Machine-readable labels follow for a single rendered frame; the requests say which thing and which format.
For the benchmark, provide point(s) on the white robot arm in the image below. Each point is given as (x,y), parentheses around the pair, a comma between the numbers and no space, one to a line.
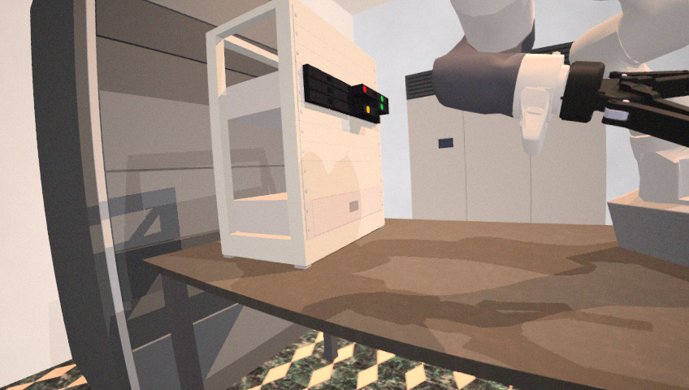
(486,72)

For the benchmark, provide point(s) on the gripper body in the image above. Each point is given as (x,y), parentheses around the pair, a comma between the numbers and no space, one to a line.
(584,92)

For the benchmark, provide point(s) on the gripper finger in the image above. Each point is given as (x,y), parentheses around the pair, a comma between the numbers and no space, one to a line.
(658,121)
(670,84)

